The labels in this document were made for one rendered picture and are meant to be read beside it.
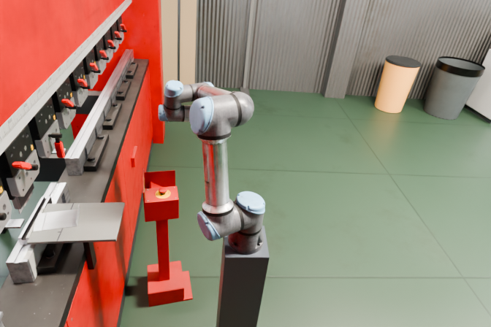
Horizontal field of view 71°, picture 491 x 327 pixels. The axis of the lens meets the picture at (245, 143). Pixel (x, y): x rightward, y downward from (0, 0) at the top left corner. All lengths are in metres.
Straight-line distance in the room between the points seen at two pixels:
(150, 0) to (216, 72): 2.08
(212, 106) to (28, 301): 0.81
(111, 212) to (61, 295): 0.29
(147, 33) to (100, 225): 2.18
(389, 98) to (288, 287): 3.31
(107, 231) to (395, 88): 4.29
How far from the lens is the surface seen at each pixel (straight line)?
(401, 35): 5.42
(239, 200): 1.33
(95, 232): 1.26
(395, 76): 4.93
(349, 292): 2.47
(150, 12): 3.14
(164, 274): 2.16
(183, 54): 4.55
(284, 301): 2.31
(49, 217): 1.35
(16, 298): 1.33
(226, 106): 1.12
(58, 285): 1.31
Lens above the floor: 1.87
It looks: 31 degrees down
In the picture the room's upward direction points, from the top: 6 degrees clockwise
